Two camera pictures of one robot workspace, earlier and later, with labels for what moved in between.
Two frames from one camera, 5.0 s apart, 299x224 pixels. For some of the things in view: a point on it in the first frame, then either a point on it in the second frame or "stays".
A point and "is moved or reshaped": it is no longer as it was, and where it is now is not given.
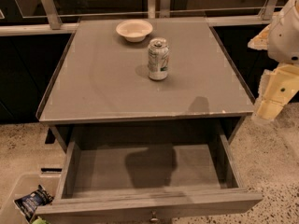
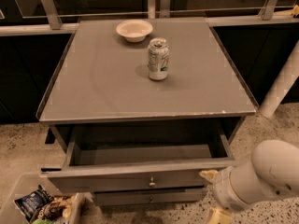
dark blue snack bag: (28, 203) stays
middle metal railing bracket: (164, 3) stays
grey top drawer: (124, 171) is moved or reshaped
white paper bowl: (135, 30) stays
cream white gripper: (284, 37) → (222, 187)
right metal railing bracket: (268, 8) stays
